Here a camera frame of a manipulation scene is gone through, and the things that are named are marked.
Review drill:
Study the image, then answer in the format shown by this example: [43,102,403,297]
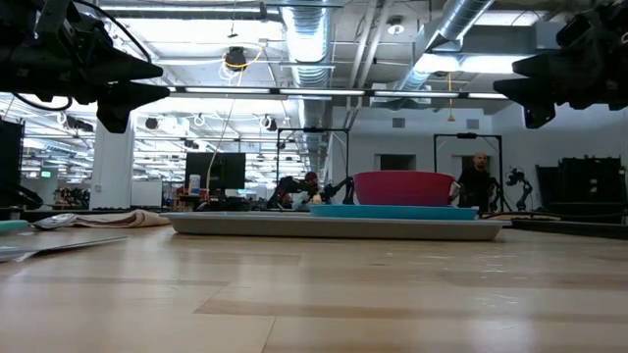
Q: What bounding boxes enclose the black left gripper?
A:
[19,23,171,134]

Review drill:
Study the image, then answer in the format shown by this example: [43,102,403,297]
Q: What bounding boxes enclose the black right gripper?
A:
[492,12,628,130]

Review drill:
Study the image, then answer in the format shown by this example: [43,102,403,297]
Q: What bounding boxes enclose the pink plastic bowl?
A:
[352,170,457,207]

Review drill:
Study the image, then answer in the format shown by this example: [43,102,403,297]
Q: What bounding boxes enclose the blue round plate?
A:
[308,203,480,222]

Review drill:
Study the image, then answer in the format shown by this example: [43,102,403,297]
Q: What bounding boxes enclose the grey plastic tray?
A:
[160,211,512,242]

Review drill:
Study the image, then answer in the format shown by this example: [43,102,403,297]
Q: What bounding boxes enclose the white square pillar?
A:
[89,117,136,212]

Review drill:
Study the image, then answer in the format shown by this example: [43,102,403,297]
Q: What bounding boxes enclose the black cabinet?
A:
[534,155,628,215]

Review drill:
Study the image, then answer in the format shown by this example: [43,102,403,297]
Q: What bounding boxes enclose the white board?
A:
[130,179,164,208]

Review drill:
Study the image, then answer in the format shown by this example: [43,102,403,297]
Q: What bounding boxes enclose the black computer monitor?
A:
[184,152,247,198]

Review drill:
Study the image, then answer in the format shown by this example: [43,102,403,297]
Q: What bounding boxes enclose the beige cloth napkin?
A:
[73,208,171,229]

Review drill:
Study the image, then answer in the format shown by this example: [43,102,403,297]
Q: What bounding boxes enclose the black panel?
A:
[0,119,26,210]

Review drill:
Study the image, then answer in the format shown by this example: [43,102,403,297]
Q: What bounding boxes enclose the black gantry frame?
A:
[433,131,504,213]
[276,126,351,210]

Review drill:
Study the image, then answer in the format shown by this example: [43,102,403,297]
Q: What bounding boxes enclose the silver ventilation duct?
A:
[280,0,337,88]
[392,0,495,92]

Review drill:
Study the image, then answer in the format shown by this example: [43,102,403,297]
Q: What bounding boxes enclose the pale hanging cable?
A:
[204,68,246,198]

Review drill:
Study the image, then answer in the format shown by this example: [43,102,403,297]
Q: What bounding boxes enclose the silver spoon teal handle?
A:
[0,212,79,235]

